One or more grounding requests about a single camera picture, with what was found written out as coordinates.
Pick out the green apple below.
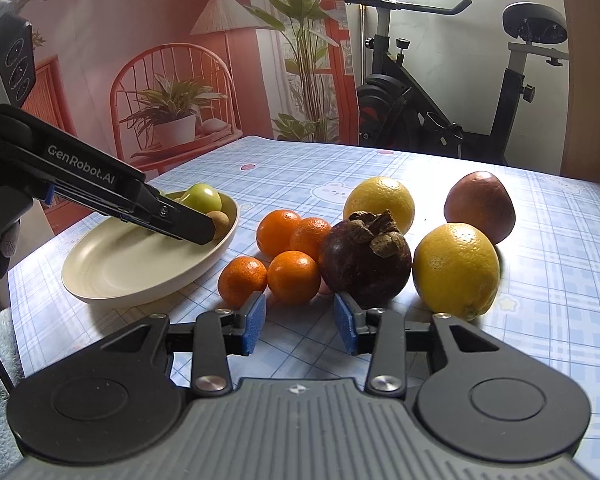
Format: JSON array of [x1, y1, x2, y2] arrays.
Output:
[[180, 183, 223, 213]]

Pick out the brown longan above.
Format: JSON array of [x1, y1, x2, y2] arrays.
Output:
[[206, 211, 231, 240]]

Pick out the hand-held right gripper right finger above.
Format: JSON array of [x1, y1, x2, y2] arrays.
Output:
[[332, 291, 501, 397]]

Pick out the dark purple mangosteen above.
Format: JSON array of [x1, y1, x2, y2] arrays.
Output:
[[320, 210, 412, 308]]

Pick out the small orange tangerine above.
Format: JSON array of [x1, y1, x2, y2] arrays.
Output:
[[256, 209, 302, 256], [290, 217, 333, 263], [267, 250, 322, 307], [217, 256, 268, 310]]

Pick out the oval yellow lemon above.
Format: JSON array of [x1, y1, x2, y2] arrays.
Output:
[[412, 222, 501, 322]]

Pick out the blue plaid tablecloth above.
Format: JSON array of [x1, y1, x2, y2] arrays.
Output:
[[7, 135, 600, 480]]

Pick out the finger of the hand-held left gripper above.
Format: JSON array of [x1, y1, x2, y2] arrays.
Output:
[[144, 185, 217, 247], [121, 214, 181, 242]]

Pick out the wooden wardrobe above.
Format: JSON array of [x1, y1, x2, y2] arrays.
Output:
[[555, 0, 600, 186]]

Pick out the person's left hand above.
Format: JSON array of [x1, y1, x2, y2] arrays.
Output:
[[0, 180, 33, 321]]

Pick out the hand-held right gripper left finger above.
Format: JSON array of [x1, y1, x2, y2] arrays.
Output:
[[100, 291, 267, 395]]

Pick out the dark red apple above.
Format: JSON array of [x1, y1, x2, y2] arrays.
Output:
[[443, 171, 516, 245]]

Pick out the cream round plate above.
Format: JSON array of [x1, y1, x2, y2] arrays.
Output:
[[61, 191, 240, 306]]

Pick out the black exercise bike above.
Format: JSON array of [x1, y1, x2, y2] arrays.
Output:
[[342, 0, 571, 166]]

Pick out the printed wall backdrop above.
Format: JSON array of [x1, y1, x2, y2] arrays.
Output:
[[0, 0, 361, 236]]

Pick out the round yellow lemon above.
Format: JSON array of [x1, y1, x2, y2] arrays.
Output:
[[343, 176, 416, 235]]

